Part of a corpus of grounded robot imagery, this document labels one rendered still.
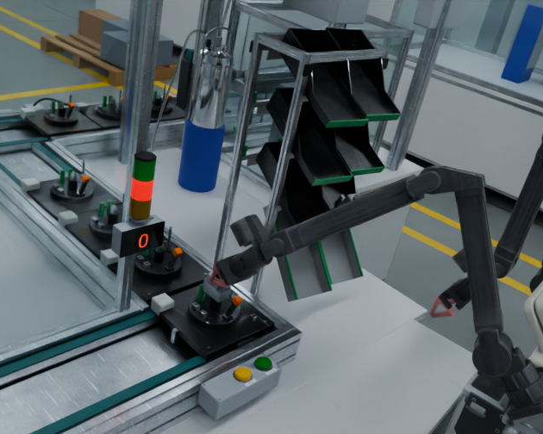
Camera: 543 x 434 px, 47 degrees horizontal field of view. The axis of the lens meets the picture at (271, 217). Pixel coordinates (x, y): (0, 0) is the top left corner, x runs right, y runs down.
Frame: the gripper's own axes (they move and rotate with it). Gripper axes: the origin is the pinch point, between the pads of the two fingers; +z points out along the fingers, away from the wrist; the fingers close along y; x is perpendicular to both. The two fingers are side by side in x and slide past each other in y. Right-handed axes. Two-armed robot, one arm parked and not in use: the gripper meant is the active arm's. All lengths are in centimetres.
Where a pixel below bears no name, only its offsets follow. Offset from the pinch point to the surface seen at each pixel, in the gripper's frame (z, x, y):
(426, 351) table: -8, 44, -55
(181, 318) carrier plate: 10.5, 5.4, 8.5
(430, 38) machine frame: -1, -68, -165
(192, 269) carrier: 21.0, -7.2, -8.7
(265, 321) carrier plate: 1.8, 15.3, -9.8
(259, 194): 56, -32, -81
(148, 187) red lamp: -13.8, -24.0, 19.0
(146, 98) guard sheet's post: -26, -40, 19
